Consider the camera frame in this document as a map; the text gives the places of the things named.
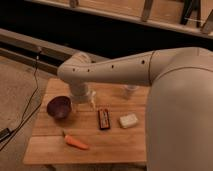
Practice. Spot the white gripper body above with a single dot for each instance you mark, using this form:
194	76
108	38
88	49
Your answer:
79	92

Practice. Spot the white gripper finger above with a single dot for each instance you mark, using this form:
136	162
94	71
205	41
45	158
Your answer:
74	107
92	102

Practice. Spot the purple ceramic bowl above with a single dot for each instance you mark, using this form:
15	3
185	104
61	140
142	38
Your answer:
59	107

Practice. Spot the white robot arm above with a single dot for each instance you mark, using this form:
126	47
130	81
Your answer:
179	109

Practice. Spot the orange carrot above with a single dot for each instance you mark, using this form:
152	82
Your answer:
74	142

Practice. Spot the clear plastic cup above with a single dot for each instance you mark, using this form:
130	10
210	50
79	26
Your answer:
129	91

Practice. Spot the white sponge block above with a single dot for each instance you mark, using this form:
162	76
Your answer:
128	121

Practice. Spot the black device on floor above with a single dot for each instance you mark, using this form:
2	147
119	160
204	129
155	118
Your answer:
4	134

